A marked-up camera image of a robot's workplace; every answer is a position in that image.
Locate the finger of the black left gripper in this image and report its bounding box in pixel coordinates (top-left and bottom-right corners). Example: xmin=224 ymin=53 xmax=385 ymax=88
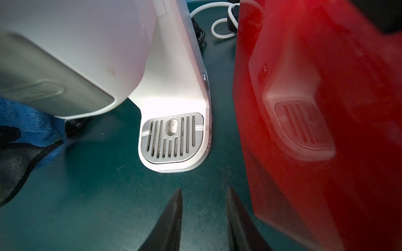
xmin=1 ymin=126 xmax=63 ymax=206

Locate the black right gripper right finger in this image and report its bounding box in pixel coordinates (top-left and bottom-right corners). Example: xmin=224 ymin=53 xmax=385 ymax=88
xmin=227 ymin=187 xmax=271 ymax=251

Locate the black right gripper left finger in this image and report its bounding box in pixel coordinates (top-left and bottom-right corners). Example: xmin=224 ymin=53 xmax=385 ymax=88
xmin=139 ymin=188 xmax=183 ymax=251

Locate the red coffee machine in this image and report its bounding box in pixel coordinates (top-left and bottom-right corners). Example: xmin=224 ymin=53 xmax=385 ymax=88
xmin=232 ymin=1 xmax=402 ymax=251

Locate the blue microfibre cloth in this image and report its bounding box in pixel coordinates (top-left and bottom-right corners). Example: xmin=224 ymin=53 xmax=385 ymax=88
xmin=1 ymin=98 xmax=68 ymax=169

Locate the white coffee machine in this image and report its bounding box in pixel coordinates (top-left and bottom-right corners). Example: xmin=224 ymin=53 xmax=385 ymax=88
xmin=1 ymin=1 xmax=211 ymax=173

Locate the black power plug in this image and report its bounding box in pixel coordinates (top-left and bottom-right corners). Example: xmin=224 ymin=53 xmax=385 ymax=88
xmin=227 ymin=3 xmax=240 ymax=33

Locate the white power cable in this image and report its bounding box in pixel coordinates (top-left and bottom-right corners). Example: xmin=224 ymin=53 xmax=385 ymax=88
xmin=189 ymin=1 xmax=241 ymax=40

